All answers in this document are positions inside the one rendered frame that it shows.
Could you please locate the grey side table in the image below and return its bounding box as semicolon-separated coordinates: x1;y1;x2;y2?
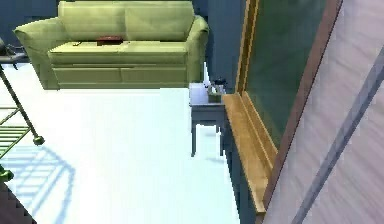
188;82;228;158

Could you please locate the white box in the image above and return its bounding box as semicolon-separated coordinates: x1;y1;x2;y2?
189;82;211;105

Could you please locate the small green plant pot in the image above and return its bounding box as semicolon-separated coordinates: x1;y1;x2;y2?
207;78;226;104

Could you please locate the green two-seat sofa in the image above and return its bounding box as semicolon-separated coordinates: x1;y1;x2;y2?
13;0;210;90

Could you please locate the wooden framed window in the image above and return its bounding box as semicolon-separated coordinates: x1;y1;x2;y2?
222;0;344;214

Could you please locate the dark red box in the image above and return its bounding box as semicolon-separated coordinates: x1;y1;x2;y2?
96;35;124;47

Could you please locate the pale window curtain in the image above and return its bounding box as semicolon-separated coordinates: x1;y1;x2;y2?
263;0;384;224

